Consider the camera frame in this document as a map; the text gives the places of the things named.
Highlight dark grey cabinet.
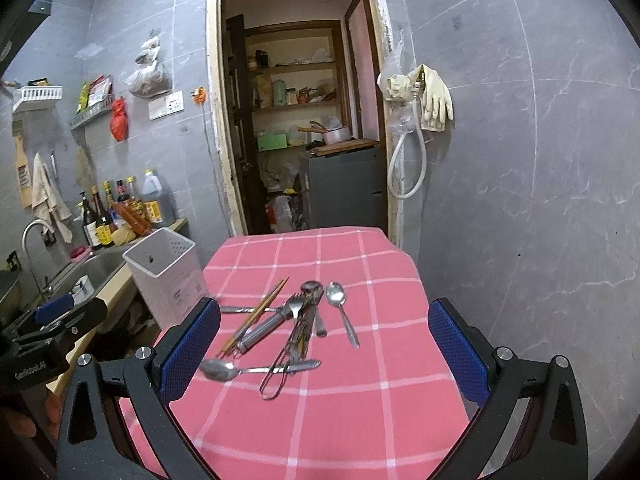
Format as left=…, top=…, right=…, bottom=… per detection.
left=298, top=145, right=387, bottom=232

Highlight red plastic bag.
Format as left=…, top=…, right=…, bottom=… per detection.
left=110, top=96, right=128, bottom=142

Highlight steel fork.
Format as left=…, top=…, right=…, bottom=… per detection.
left=279, top=292, right=308, bottom=366

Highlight steel handled peeler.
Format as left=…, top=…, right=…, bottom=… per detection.
left=234, top=306, right=293, bottom=356

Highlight person's left hand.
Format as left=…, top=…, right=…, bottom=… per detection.
left=2, top=386, right=62, bottom=441

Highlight cream rubber gloves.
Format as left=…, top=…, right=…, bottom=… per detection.
left=378, top=64, right=454, bottom=132

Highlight dark soy sauce bottle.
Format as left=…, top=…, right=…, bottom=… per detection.
left=80, top=192, right=102, bottom=250

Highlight green box on shelf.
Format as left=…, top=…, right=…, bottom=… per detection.
left=256, top=133, right=288, bottom=153

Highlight white hose loop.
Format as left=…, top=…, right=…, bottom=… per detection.
left=386, top=98, right=429, bottom=201

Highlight clear bag of dried goods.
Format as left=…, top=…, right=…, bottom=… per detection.
left=126, top=36, right=171, bottom=99

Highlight beige hanging towel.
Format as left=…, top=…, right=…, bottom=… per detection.
left=32, top=152, right=73, bottom=244

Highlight wire handled tool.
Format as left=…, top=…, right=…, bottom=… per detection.
left=258, top=316, right=306, bottom=401

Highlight white wall rack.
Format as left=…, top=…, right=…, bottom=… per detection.
left=13, top=86, right=63, bottom=114

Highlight wooden cutting board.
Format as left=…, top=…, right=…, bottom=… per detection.
left=13, top=134, right=32, bottom=209

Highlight white wall socket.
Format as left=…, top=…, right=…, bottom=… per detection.
left=149, top=91, right=184, bottom=120

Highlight chrome sink faucet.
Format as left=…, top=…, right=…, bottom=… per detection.
left=21, top=219, right=58, bottom=301

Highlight large oil jug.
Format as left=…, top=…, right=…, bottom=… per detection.
left=142, top=169, right=176, bottom=229

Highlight steel spoon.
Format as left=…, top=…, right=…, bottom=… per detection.
left=198, top=359, right=321, bottom=382
left=326, top=282, right=360, bottom=349

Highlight steel sink basin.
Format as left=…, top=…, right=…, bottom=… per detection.
left=27, top=247, right=137, bottom=313

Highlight white perforated utensil holder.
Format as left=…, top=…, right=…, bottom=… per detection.
left=122, top=228, right=208, bottom=330

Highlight grey wall shelf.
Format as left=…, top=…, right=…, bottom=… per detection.
left=70, top=93, right=115, bottom=130

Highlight pink checkered tablecloth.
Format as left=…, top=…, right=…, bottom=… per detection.
left=117, top=225, right=494, bottom=480

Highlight wooden chopsticks pair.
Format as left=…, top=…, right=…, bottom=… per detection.
left=216, top=278, right=288, bottom=358

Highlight metal pot on cabinet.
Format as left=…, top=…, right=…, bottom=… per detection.
left=296, top=122, right=352, bottom=145

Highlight white mug in sink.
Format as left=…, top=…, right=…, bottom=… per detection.
left=70, top=274, right=94, bottom=306

